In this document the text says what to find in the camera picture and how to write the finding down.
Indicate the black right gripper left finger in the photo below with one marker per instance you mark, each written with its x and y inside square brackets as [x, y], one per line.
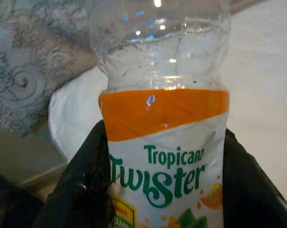
[81, 190]

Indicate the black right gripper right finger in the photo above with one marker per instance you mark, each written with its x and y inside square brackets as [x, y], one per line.
[250, 197]

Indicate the Tropicana Twister plastic bottle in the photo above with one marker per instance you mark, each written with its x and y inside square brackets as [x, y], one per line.
[167, 114]

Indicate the white quilted mattress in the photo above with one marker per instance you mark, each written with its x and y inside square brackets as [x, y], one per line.
[264, 95]

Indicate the floral printed headboard cushion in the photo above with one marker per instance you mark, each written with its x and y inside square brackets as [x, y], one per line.
[20, 71]

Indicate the beige padded bed rail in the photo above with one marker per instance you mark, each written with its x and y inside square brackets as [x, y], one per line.
[20, 154]

